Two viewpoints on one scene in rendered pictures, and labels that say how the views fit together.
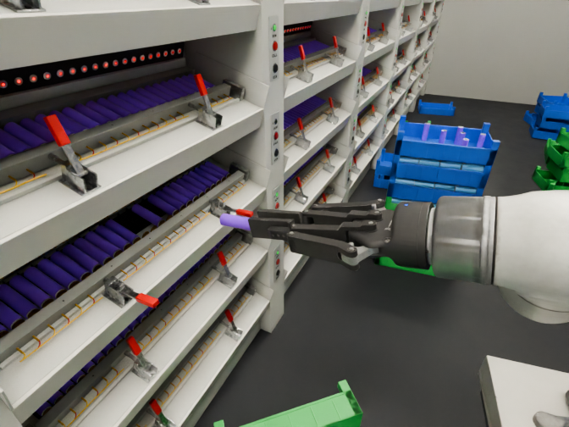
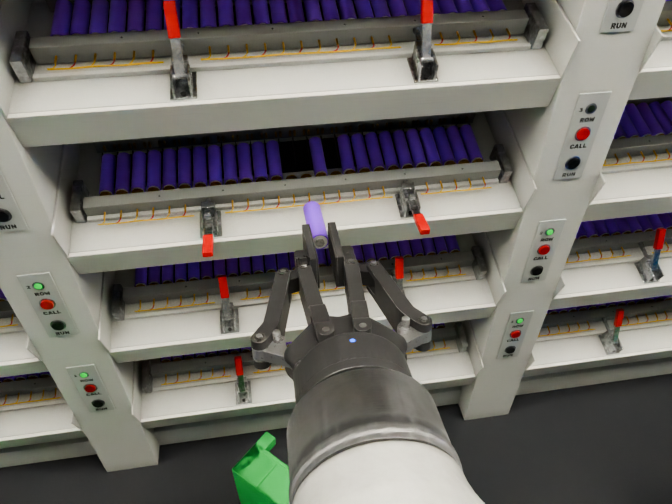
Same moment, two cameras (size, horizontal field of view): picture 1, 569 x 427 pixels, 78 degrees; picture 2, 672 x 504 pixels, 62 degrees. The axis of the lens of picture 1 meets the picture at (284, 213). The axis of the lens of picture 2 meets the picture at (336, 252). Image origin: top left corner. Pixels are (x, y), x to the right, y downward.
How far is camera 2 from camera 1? 37 cm
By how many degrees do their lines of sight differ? 44
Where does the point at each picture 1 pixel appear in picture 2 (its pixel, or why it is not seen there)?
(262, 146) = (540, 141)
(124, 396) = (195, 326)
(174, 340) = not seen: hidden behind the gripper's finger
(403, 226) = (309, 362)
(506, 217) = (336, 467)
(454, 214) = (327, 400)
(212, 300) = not seen: hidden behind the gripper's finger
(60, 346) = (132, 234)
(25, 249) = (100, 128)
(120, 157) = (255, 72)
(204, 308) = (339, 310)
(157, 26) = not seen: outside the picture
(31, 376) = (96, 242)
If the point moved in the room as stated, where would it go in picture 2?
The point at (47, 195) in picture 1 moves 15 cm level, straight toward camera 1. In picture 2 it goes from (148, 84) to (58, 157)
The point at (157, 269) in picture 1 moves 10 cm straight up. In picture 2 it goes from (267, 224) to (261, 160)
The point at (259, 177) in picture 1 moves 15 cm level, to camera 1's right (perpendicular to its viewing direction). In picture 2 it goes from (521, 188) to (618, 248)
